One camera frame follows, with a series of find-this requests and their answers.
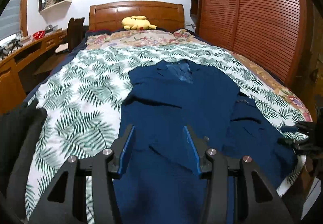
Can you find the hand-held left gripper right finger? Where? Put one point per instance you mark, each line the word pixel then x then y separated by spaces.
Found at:
pixel 193 148

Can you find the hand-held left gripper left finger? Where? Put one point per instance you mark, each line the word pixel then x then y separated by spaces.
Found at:
pixel 125 156

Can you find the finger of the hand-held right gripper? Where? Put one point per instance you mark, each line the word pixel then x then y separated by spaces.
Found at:
pixel 289 129
pixel 286 141

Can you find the navy blue suit jacket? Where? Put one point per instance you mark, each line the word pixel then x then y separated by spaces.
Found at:
pixel 176 92

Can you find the leaf print bed sheet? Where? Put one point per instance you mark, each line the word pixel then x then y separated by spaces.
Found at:
pixel 83 92

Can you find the black cloth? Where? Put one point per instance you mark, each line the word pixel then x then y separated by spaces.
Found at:
pixel 17 138

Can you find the wooden louvred wardrobe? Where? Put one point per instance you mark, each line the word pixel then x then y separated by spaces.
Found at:
pixel 252 12

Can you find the dark chair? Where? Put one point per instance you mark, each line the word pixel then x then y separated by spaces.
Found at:
pixel 74 34

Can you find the yellow plush toy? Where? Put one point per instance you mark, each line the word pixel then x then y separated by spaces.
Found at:
pixel 133 23

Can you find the wooden desk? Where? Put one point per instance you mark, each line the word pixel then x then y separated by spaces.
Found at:
pixel 10 75

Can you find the wooden bed headboard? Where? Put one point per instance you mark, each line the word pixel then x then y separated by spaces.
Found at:
pixel 113 14

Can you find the metal pot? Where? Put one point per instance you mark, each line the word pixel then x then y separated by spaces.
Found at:
pixel 49 28

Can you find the red basket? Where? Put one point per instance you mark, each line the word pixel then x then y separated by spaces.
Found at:
pixel 38 35

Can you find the black binder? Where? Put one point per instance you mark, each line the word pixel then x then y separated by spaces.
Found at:
pixel 42 0

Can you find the grey window blind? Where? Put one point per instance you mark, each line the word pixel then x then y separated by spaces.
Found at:
pixel 12 19

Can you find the wooden window frame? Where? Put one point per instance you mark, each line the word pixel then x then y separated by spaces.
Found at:
pixel 24 12

